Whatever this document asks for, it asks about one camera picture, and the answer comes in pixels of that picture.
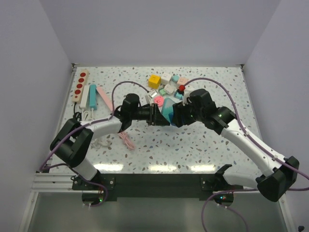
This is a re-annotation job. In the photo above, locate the peach starfish cube adapter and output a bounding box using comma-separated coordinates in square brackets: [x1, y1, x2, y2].
[177, 77, 189, 86]

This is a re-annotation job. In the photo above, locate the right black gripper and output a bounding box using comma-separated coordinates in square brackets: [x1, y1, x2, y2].
[172, 99, 205, 128]

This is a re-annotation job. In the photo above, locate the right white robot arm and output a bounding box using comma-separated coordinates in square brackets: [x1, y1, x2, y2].
[171, 102, 299, 202]

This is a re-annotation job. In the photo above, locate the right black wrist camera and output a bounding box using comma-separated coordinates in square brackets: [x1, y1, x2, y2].
[176, 85, 216, 109]

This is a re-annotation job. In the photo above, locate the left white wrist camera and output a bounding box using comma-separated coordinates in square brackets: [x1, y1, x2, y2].
[145, 89, 159, 104]

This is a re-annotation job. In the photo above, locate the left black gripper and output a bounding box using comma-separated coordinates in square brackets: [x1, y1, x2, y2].
[129, 102, 169, 125]

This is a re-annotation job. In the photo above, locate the aluminium front rail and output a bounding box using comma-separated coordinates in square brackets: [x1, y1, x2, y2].
[31, 172, 288, 197]

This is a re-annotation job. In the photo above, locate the white pink power strip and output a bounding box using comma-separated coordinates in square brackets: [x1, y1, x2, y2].
[96, 86, 113, 112]

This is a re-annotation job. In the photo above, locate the white green cube adapter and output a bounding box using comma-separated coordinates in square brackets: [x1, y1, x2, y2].
[158, 87, 167, 96]

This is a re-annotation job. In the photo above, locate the teal cube plug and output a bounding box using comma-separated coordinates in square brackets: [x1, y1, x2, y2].
[171, 75, 180, 83]

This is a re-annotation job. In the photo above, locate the yellow cube plug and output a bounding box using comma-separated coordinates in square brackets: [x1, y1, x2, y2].
[148, 74, 161, 89]

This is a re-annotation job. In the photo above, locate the dark blue cube adapter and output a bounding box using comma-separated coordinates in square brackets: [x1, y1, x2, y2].
[169, 113, 195, 128]

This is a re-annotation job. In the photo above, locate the white cable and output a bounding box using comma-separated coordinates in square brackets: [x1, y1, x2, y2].
[82, 108, 112, 148]

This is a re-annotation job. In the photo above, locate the beige red power strip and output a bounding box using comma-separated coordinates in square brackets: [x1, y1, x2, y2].
[72, 69, 89, 103]

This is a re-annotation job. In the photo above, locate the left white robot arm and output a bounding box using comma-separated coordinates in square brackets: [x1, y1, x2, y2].
[50, 93, 170, 189]

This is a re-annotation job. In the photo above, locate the pink cube adapter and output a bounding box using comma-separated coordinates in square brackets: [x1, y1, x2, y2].
[153, 96, 165, 107]

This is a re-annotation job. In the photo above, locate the teal power strip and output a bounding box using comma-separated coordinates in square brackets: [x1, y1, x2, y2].
[161, 98, 176, 123]
[89, 84, 97, 110]

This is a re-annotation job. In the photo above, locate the white square plug adapter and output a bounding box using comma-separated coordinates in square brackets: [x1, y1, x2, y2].
[164, 84, 176, 95]

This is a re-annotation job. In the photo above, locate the white cartoon cube adapter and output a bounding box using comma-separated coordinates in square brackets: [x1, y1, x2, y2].
[161, 73, 172, 85]

